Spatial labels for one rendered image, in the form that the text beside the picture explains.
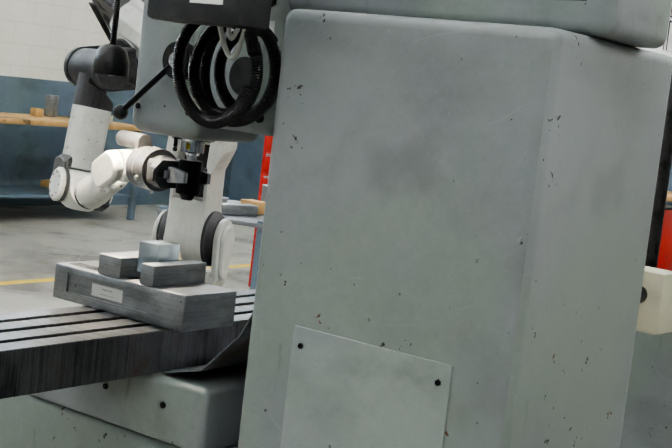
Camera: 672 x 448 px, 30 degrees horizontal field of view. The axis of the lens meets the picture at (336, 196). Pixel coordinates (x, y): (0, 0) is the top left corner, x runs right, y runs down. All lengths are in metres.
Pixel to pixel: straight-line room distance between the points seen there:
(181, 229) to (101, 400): 0.87
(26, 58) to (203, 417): 9.87
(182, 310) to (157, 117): 0.38
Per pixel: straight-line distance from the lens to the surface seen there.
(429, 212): 1.89
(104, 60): 2.53
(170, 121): 2.40
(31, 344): 2.15
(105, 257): 2.46
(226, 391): 2.31
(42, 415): 2.60
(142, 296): 2.40
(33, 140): 12.14
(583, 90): 1.90
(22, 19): 11.96
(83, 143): 2.90
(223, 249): 3.22
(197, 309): 2.36
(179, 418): 2.32
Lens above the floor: 1.44
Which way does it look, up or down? 5 degrees down
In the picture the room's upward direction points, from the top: 7 degrees clockwise
